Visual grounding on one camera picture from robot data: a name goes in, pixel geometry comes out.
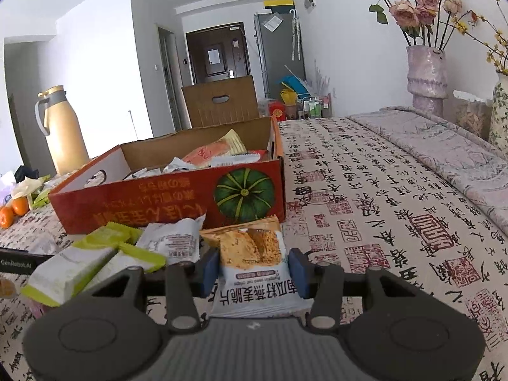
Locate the oat crisp snack packet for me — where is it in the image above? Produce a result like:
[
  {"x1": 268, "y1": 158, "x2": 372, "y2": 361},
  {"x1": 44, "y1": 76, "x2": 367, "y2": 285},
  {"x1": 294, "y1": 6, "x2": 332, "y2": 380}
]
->
[{"x1": 200, "y1": 216, "x2": 312, "y2": 318}]

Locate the white snack packet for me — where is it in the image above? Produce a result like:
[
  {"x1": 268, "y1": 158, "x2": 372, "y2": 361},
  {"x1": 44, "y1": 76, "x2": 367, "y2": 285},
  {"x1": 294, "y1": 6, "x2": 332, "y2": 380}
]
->
[
  {"x1": 136, "y1": 214, "x2": 206, "y2": 265},
  {"x1": 210, "y1": 153, "x2": 262, "y2": 168}
]

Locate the white snack packet on table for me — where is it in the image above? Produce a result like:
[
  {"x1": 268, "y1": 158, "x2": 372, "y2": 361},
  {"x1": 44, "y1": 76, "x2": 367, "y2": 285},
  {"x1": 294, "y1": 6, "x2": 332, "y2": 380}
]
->
[{"x1": 136, "y1": 214, "x2": 206, "y2": 265}]

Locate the green snack packet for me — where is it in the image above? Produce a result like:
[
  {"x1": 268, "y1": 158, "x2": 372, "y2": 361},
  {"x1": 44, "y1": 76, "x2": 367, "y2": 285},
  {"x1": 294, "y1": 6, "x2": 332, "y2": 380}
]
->
[
  {"x1": 84, "y1": 244, "x2": 166, "y2": 290},
  {"x1": 21, "y1": 224, "x2": 131, "y2": 307}
]

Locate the orange tangerine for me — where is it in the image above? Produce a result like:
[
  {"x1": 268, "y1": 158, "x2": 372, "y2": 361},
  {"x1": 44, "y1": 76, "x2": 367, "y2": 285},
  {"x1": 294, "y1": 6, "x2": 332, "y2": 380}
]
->
[{"x1": 11, "y1": 196, "x2": 30, "y2": 217}]

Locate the green packet near thermos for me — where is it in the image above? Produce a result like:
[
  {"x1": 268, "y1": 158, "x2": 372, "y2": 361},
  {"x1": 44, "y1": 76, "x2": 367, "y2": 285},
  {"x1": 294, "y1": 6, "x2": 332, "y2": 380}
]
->
[{"x1": 29, "y1": 188, "x2": 52, "y2": 210}]

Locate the calligraphy print tablecloth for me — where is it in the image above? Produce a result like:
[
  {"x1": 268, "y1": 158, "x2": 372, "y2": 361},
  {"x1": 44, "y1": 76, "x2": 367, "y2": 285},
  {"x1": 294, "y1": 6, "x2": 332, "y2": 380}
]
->
[{"x1": 0, "y1": 116, "x2": 508, "y2": 381}]

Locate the white packet in box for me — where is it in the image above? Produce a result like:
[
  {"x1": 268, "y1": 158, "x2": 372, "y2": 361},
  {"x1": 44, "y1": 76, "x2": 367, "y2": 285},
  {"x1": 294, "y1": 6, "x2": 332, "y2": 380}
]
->
[{"x1": 162, "y1": 157, "x2": 198, "y2": 174}]

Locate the red orange cardboard box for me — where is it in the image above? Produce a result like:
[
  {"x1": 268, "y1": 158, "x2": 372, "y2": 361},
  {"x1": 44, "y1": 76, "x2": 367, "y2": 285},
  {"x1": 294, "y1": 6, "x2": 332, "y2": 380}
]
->
[{"x1": 49, "y1": 117, "x2": 286, "y2": 235}]

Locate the orange long snack packet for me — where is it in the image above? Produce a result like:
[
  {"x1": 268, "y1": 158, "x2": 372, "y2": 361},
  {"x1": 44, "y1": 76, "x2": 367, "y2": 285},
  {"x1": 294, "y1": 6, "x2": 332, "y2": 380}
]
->
[{"x1": 183, "y1": 140, "x2": 230, "y2": 167}]

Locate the pale yellow snack packet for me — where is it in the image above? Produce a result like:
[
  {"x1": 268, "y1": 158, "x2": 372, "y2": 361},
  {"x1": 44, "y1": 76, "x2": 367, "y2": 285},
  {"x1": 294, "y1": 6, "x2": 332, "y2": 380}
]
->
[{"x1": 218, "y1": 129, "x2": 247, "y2": 156}]

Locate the yellow thermos jug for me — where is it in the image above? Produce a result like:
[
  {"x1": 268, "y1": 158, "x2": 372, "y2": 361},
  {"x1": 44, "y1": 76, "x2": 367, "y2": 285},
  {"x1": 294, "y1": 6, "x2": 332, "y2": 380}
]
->
[{"x1": 34, "y1": 85, "x2": 90, "y2": 176}]

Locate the metal trolley with bottles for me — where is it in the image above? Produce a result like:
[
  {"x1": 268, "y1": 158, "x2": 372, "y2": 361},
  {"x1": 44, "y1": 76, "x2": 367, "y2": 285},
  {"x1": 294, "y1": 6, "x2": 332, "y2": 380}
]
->
[{"x1": 296, "y1": 94, "x2": 331, "y2": 120}]

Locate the red gift box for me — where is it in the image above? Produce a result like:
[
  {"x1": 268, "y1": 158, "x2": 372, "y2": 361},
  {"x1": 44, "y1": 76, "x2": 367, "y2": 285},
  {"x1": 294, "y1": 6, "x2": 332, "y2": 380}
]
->
[{"x1": 268, "y1": 100, "x2": 287, "y2": 122}]

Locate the folded grey patterned cloth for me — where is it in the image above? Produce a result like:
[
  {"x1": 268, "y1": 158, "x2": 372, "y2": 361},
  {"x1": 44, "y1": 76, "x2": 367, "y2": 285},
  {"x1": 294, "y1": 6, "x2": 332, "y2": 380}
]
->
[{"x1": 350, "y1": 107, "x2": 507, "y2": 231}]

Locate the pink textured vase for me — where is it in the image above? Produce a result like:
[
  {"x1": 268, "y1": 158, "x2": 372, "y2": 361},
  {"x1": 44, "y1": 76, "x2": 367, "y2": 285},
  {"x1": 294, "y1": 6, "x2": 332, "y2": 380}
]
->
[{"x1": 406, "y1": 45, "x2": 448, "y2": 117}]

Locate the dark brown entrance door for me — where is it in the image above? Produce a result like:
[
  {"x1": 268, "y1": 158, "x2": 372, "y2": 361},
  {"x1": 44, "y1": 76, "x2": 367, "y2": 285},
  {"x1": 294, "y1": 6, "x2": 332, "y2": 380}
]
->
[{"x1": 186, "y1": 23, "x2": 251, "y2": 84}]

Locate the floral ceramic vase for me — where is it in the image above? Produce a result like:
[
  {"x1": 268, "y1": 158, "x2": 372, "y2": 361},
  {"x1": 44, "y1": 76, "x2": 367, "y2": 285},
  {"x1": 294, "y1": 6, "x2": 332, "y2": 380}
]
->
[{"x1": 489, "y1": 73, "x2": 508, "y2": 155}]

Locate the grey refrigerator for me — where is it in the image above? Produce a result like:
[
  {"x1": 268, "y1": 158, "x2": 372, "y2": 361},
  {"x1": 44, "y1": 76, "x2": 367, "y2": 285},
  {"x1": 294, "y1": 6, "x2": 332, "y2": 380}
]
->
[{"x1": 254, "y1": 13, "x2": 306, "y2": 100}]

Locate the dried pink rose bouquet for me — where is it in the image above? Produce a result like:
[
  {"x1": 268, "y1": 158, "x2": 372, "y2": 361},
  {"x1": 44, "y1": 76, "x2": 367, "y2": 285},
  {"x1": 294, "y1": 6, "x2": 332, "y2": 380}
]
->
[{"x1": 369, "y1": 0, "x2": 482, "y2": 51}]

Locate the yellow box on refrigerator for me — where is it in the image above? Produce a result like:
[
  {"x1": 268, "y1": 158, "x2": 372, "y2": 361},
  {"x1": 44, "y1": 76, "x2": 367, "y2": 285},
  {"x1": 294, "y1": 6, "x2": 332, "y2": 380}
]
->
[{"x1": 264, "y1": 0, "x2": 294, "y2": 8}]

